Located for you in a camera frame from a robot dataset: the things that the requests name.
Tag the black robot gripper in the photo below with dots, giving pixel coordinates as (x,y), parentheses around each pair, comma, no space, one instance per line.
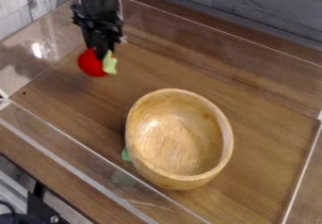
(99,19)

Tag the red plush strawberry toy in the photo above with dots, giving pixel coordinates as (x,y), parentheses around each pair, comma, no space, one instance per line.
(98,67)

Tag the small green object behind bowl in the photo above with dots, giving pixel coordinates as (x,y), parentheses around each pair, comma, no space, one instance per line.
(126,155)

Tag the light wooden bowl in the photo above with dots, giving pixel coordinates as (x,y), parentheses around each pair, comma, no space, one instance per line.
(178,138)

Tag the clear acrylic left wall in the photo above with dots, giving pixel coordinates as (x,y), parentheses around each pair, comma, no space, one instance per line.
(35,47)

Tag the clear acrylic wall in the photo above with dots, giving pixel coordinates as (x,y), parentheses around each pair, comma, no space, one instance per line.
(102,190)
(282,76)
(35,47)

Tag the clear acrylic back wall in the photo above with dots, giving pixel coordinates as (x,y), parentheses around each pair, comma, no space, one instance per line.
(282,76)

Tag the clear acrylic front wall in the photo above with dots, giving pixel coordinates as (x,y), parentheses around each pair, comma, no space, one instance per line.
(102,190)

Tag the black metal stand bracket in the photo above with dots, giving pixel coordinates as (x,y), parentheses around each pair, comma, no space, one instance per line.
(39,210)

